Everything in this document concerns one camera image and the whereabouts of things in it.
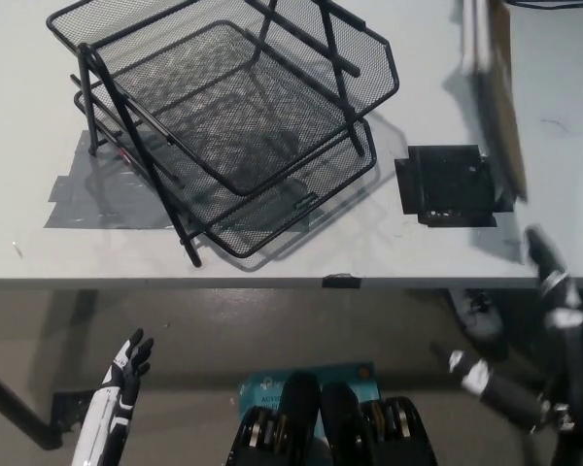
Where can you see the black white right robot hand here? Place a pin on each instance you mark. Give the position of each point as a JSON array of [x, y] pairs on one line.
[[571, 340]]

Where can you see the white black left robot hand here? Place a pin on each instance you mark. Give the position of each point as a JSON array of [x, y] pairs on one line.
[[112, 403]]

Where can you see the brown spiral-bound notebook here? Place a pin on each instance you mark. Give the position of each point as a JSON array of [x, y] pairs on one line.
[[498, 73]]

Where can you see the black left robot body block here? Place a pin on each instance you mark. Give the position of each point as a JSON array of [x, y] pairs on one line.
[[282, 427]]

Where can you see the black mesh two-tier file tray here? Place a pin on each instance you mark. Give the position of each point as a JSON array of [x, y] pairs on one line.
[[252, 121]]

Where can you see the white grey shoe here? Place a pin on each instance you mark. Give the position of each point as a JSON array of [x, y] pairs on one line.
[[481, 320]]

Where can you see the black metal table leg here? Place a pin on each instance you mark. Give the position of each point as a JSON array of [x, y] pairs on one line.
[[19, 403]]

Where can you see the teal cardboard box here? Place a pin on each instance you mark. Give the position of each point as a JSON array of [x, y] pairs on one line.
[[262, 386]]

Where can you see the small white scrap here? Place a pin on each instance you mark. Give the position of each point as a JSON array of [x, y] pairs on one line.
[[15, 248]]

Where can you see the black tape patch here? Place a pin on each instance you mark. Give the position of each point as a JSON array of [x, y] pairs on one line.
[[447, 189]]

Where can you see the grey tape patch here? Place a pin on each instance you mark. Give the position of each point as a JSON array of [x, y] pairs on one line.
[[78, 194]]

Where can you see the thin black thread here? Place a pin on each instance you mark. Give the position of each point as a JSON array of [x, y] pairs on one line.
[[554, 123]]

